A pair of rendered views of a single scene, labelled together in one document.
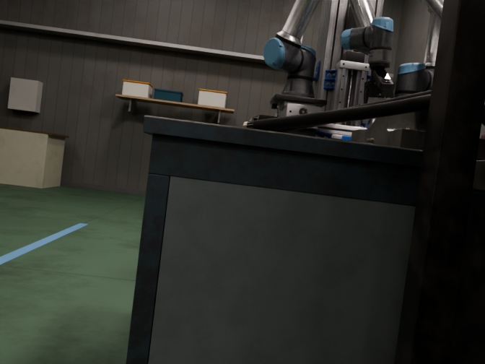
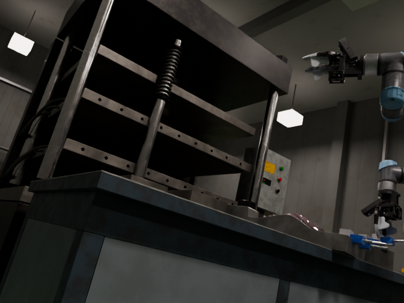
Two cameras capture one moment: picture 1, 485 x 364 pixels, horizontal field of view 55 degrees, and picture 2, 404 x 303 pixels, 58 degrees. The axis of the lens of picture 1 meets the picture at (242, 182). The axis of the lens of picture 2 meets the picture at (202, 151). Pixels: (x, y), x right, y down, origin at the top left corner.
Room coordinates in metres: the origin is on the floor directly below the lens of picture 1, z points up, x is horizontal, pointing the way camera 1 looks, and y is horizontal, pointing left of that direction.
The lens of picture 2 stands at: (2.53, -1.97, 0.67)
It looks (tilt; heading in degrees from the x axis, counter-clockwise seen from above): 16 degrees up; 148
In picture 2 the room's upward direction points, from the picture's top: 14 degrees clockwise
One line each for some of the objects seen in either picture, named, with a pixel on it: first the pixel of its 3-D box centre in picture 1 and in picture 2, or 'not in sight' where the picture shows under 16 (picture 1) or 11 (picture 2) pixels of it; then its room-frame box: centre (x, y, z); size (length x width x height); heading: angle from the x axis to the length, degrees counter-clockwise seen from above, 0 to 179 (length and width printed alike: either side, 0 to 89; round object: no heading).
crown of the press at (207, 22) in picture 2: not in sight; (170, 73); (0.57, -1.13, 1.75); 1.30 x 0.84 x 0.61; 92
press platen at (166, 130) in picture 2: not in sight; (146, 143); (0.52, -1.13, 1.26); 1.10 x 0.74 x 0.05; 92
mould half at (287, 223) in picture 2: not in sight; (290, 231); (1.53, -0.86, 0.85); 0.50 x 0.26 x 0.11; 19
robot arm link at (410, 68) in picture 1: (411, 78); not in sight; (2.11, -0.70, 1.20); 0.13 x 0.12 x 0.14; 119
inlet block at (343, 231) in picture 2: not in sight; (360, 240); (1.80, -0.82, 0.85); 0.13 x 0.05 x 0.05; 19
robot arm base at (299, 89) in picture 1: (298, 89); not in sight; (2.08, -0.20, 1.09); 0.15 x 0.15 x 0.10
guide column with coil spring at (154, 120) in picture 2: not in sight; (145, 153); (0.92, -1.29, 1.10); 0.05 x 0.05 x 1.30
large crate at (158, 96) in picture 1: (168, 97); not in sight; (7.99, 1.44, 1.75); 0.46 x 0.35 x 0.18; 93
